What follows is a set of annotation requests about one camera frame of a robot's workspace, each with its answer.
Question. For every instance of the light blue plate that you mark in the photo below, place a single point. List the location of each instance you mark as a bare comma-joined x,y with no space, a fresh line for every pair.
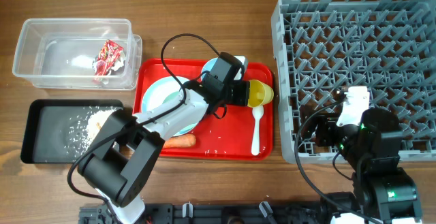
156,94

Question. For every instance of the rice and peanut shells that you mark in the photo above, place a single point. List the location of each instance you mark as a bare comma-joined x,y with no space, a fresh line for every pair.
92,125

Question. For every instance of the red snack wrapper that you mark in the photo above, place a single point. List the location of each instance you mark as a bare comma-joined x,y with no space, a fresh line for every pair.
108,56

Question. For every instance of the red serving tray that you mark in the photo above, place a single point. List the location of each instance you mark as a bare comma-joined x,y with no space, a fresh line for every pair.
229,138

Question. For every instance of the grey dishwasher rack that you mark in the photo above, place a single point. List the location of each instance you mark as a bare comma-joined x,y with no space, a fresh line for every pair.
388,46

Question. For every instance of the black mounting rail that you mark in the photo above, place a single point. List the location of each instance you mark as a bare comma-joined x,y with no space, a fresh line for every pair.
264,212

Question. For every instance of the black waste tray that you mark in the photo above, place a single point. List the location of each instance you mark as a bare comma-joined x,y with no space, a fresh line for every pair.
57,130

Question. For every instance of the orange carrot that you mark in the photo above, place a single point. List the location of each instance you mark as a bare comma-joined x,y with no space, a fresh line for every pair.
182,141

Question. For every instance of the clear plastic bin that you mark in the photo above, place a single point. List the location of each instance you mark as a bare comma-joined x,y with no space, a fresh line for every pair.
57,53

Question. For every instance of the light blue bowl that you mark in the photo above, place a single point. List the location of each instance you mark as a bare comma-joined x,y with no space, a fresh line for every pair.
207,67

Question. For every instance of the yellow plastic cup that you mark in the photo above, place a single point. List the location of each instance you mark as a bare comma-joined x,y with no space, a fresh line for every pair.
259,93

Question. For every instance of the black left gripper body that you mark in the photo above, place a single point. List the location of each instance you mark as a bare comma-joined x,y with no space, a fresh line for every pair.
242,93

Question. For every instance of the crumpled white tissue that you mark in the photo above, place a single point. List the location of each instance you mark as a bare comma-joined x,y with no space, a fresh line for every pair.
116,68

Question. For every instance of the white plastic spoon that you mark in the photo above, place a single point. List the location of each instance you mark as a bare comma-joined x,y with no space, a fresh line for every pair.
257,113

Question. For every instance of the green bowl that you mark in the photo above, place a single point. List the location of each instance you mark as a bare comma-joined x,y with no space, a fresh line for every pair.
175,99

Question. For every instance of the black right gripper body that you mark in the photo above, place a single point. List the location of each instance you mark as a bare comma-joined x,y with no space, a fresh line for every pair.
320,129

